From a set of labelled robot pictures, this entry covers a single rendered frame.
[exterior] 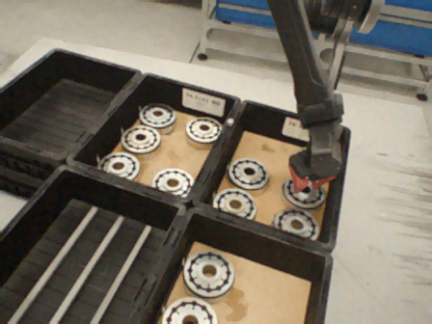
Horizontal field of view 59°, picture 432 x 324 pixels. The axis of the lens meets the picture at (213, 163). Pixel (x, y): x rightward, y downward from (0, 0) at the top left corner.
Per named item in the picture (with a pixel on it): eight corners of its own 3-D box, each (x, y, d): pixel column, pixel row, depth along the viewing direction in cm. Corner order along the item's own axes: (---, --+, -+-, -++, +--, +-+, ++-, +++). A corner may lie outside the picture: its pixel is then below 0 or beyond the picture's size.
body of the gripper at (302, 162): (339, 172, 86) (350, 148, 81) (300, 181, 83) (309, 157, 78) (324, 152, 90) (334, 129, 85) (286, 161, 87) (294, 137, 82)
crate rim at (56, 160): (56, 53, 117) (55, 46, 116) (145, 77, 112) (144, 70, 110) (-45, 132, 90) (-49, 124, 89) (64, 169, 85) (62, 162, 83)
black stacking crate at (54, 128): (63, 80, 124) (55, 48, 116) (146, 104, 119) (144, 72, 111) (-29, 160, 97) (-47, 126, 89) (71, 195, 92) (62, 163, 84)
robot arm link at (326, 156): (340, 88, 74) (296, 97, 77) (341, 125, 66) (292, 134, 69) (351, 135, 81) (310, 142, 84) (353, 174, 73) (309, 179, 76)
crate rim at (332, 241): (242, 104, 107) (243, 97, 105) (349, 134, 102) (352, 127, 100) (189, 211, 80) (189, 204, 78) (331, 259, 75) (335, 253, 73)
